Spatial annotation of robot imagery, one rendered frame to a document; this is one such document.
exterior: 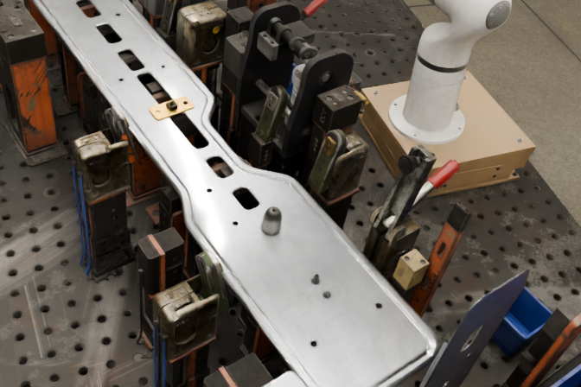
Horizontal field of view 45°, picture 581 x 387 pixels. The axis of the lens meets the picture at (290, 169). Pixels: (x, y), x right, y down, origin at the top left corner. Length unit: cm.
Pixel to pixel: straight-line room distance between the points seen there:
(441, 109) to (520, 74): 185
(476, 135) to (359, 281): 73
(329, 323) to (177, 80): 61
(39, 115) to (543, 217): 121
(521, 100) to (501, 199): 160
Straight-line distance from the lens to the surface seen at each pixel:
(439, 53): 162
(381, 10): 234
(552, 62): 371
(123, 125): 124
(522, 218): 180
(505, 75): 349
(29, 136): 170
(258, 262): 115
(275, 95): 130
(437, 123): 173
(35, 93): 163
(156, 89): 145
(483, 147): 176
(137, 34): 158
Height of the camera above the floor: 192
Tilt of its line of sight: 45 degrees down
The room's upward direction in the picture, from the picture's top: 11 degrees clockwise
